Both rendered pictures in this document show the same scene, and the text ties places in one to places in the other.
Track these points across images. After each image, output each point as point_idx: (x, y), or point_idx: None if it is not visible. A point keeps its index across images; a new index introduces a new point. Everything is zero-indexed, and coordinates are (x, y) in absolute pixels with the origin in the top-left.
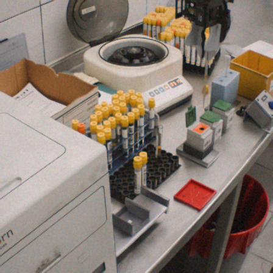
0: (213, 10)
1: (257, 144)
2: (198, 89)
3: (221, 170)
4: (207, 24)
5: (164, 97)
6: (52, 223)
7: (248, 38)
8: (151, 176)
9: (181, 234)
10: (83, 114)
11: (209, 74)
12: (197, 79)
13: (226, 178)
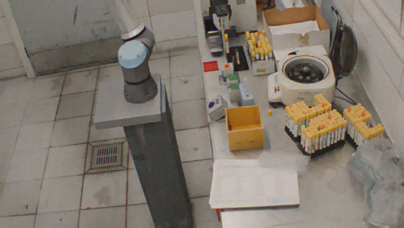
0: (209, 0)
1: (208, 101)
2: (274, 112)
3: (211, 80)
4: (209, 2)
5: (270, 81)
6: None
7: (315, 204)
8: (230, 56)
9: (200, 55)
10: (270, 37)
11: (284, 129)
12: (285, 120)
13: (206, 79)
